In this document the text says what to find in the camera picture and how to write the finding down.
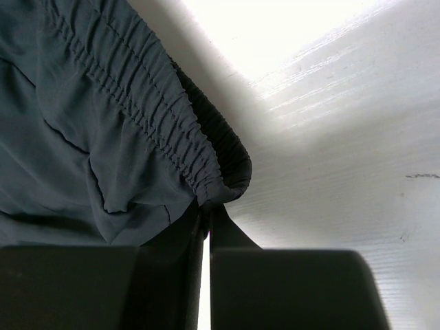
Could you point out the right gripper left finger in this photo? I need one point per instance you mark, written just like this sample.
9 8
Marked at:
155 286

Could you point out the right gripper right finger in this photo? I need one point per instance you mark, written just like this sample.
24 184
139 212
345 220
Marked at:
256 288

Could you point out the dark navy sport shorts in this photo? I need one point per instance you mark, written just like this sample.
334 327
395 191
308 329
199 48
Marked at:
104 139

